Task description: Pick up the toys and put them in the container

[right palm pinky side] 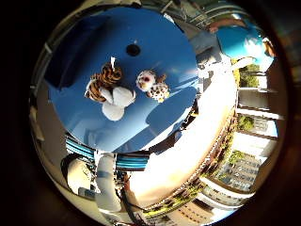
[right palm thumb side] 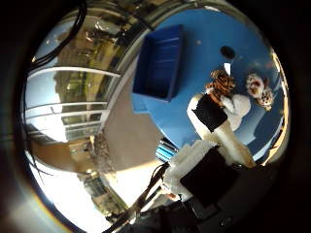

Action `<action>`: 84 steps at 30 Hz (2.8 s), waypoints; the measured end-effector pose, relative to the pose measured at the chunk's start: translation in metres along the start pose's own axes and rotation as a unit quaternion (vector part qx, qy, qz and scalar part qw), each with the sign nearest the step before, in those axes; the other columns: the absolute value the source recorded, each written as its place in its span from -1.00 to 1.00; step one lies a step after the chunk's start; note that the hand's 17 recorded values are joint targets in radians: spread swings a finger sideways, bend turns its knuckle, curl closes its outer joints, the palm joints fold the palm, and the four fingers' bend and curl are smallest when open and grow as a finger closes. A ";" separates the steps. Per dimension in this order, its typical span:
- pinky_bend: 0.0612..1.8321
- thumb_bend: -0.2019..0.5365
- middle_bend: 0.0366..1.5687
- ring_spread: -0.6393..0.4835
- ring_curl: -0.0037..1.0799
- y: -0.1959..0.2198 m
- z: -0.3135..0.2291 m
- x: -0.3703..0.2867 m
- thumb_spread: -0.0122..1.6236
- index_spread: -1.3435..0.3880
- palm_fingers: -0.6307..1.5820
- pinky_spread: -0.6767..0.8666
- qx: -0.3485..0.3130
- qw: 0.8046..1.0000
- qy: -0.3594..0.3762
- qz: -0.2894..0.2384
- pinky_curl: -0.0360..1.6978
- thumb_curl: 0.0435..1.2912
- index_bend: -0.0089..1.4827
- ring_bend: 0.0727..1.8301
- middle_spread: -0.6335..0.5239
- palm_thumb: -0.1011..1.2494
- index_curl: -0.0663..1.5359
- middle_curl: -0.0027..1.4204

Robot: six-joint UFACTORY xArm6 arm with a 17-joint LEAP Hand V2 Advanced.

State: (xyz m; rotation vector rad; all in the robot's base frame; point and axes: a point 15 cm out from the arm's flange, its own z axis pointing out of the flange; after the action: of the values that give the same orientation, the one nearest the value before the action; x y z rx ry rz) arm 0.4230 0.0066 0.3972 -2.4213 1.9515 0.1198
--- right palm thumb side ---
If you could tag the orange striped tiger plush toy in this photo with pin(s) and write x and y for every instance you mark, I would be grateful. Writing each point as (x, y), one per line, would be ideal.
(223, 84)

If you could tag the blue plastic container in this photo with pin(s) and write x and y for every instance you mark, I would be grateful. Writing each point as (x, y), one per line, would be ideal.
(158, 64)

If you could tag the white brown-spotted plush toy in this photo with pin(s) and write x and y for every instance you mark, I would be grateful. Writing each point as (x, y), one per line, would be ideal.
(259, 89)

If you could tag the black round table hole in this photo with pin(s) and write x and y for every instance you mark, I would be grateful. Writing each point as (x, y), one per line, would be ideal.
(227, 52)

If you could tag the blue aluminium rail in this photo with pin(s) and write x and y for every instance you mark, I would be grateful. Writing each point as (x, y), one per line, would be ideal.
(165, 151)

